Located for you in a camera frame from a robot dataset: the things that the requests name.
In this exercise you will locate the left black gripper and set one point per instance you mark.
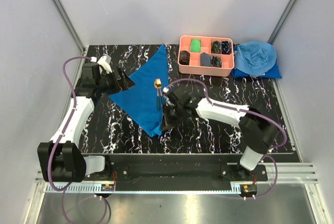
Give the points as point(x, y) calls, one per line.
point(124, 83)

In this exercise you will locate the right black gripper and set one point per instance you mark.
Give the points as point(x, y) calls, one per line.
point(168, 122)

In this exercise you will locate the blue cloth napkin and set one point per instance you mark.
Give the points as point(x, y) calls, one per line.
point(140, 101)

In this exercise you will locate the gold spoon green handle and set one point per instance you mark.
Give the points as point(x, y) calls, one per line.
point(158, 98)

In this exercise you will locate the gold fork green handle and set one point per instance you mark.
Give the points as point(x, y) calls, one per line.
point(159, 88)

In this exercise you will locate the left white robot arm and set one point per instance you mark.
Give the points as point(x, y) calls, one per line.
point(60, 159)

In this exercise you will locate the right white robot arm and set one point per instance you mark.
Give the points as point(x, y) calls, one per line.
point(258, 132)

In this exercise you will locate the dark patterned rolled tie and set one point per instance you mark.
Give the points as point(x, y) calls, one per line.
point(184, 57)

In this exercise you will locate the grey rolled cloth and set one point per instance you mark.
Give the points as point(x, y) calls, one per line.
point(205, 59)

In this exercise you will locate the dark floral rolled tie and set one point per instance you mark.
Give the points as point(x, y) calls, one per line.
point(216, 61)

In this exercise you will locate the green rolled cloth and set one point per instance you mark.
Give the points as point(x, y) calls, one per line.
point(195, 45)

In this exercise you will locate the pink compartment tray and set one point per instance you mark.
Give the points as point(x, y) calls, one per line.
point(194, 66)

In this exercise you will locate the green patterned rolled tie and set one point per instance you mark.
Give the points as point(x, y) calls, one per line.
point(216, 47)

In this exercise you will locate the navy dotted rolled tie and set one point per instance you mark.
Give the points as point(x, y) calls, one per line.
point(226, 47)

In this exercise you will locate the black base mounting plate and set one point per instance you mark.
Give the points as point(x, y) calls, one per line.
point(176, 172)

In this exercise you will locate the light blue bucket hat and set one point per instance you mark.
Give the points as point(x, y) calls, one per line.
point(255, 58)

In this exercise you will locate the blue folded cloth bag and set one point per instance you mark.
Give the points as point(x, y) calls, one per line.
point(272, 73)

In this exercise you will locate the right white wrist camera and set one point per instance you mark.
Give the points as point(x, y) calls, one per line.
point(166, 98)

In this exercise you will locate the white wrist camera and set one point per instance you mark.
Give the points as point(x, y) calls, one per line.
point(103, 63)
point(166, 98)

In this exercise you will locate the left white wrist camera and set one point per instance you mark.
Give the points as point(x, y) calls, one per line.
point(103, 63)

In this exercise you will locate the left aluminium frame post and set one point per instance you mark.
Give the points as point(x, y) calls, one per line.
point(69, 25)

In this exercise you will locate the aluminium frame post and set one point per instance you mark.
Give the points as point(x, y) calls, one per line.
point(280, 23)
point(69, 25)

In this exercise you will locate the right aluminium frame post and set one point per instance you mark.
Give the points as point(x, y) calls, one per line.
point(280, 23)

